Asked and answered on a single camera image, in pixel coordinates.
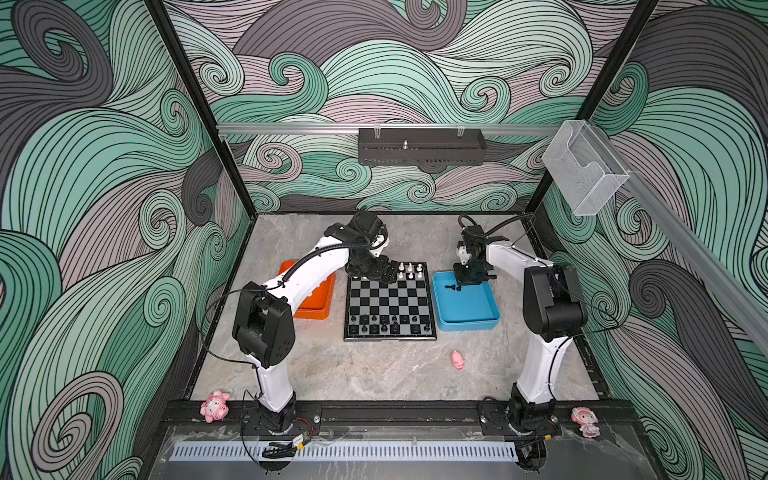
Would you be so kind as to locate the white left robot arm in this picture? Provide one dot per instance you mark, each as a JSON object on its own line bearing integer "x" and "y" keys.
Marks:
{"x": 264, "y": 321}

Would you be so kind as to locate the small pink pig toy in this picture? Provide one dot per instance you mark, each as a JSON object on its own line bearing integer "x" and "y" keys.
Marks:
{"x": 457, "y": 360}

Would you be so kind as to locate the pink doll figure right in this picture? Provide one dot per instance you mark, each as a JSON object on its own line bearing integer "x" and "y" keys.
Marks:
{"x": 587, "y": 421}

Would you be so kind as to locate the white slotted cable duct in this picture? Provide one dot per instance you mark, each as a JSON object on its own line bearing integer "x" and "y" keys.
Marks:
{"x": 360, "y": 451}

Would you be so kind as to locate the aluminium rail on wall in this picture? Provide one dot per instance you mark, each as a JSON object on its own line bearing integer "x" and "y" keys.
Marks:
{"x": 304, "y": 128}

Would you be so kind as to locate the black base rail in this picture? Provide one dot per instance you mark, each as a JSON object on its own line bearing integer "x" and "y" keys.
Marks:
{"x": 489, "y": 417}

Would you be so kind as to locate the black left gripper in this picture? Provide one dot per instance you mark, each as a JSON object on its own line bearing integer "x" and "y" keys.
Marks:
{"x": 378, "y": 273}

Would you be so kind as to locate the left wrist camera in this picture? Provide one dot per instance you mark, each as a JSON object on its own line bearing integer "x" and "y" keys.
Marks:
{"x": 371, "y": 227}

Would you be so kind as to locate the pink doll figure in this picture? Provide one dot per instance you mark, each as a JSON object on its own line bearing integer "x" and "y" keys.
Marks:
{"x": 215, "y": 408}
{"x": 587, "y": 421}

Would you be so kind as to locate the black and silver chessboard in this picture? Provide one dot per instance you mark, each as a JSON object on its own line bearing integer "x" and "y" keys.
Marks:
{"x": 400, "y": 311}

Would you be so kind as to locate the blue plastic tray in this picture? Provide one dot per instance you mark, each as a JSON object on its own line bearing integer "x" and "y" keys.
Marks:
{"x": 463, "y": 308}

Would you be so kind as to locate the pink doll figure left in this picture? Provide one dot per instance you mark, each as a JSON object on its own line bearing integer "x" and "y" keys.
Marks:
{"x": 215, "y": 408}

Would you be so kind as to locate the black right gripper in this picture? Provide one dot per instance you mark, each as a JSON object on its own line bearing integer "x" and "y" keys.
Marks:
{"x": 462, "y": 280}

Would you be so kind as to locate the black enclosure corner post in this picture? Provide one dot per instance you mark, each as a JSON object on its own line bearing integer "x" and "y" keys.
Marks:
{"x": 617, "y": 57}

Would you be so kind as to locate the black perforated wall shelf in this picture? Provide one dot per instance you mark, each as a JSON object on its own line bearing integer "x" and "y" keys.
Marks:
{"x": 421, "y": 148}

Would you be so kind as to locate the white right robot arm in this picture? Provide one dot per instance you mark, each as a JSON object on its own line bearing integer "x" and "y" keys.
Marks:
{"x": 551, "y": 310}

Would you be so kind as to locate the clear acrylic wall box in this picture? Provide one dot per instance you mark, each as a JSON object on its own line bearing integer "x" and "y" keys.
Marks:
{"x": 587, "y": 169}

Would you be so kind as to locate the orange plastic tray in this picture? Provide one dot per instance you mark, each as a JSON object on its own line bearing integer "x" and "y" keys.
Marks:
{"x": 317, "y": 304}

